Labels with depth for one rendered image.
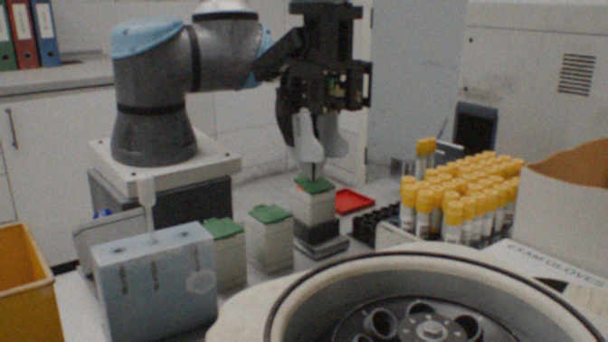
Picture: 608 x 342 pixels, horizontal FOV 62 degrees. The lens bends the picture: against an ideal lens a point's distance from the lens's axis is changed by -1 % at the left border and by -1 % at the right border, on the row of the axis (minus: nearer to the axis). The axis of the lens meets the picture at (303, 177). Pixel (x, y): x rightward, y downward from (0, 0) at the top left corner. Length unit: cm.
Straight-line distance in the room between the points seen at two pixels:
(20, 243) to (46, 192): 167
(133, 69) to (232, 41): 17
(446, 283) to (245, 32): 60
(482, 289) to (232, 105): 284
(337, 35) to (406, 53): 216
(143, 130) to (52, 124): 132
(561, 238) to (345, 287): 24
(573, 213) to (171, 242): 37
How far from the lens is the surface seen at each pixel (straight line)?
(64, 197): 226
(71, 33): 278
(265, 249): 58
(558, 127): 85
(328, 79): 55
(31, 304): 45
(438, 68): 257
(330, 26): 54
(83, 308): 59
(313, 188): 62
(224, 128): 316
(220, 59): 87
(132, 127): 88
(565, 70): 83
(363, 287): 40
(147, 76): 85
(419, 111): 267
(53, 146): 219
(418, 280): 41
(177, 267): 47
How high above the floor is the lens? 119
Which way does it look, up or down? 20 degrees down
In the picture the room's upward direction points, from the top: straight up
